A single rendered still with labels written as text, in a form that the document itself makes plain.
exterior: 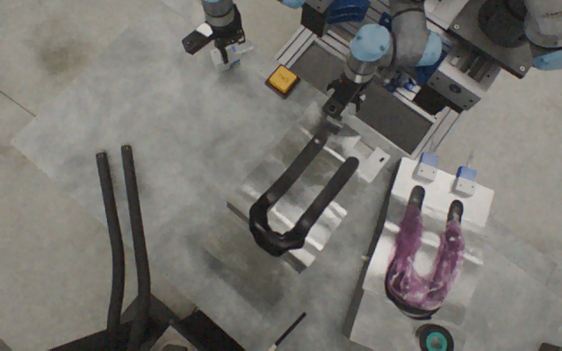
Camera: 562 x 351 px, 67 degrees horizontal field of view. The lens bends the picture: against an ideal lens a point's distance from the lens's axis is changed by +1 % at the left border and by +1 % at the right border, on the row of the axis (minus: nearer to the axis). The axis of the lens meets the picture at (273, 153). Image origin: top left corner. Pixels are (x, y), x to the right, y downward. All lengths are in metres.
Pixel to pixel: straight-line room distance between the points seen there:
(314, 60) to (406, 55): 1.08
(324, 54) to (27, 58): 1.52
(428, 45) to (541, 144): 1.56
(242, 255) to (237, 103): 0.46
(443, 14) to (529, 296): 0.81
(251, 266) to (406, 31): 0.68
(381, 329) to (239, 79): 0.80
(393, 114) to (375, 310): 1.09
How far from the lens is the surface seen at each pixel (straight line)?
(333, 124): 1.21
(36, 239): 2.26
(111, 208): 1.22
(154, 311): 2.05
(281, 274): 1.13
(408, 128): 1.99
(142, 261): 1.13
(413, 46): 0.99
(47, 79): 2.47
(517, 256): 1.38
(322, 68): 2.02
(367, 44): 0.94
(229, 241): 1.14
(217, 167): 1.24
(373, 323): 1.12
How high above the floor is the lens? 1.99
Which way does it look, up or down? 74 degrees down
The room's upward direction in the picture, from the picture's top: 3 degrees clockwise
